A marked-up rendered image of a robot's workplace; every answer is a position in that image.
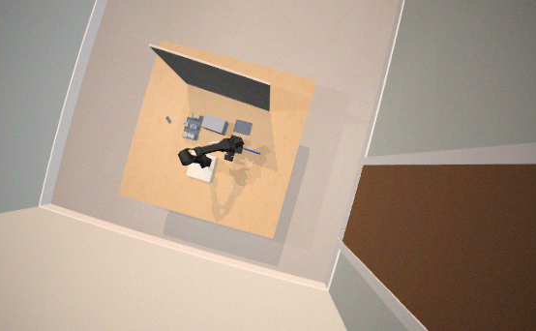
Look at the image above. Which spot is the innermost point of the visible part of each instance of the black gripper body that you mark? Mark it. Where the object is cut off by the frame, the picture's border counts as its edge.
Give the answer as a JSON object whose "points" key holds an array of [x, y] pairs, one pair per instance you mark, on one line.
{"points": [[230, 153]]}

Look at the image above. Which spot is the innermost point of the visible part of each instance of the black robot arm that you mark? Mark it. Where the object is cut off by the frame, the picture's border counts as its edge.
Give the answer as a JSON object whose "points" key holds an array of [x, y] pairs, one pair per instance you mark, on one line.
{"points": [[225, 145]]}

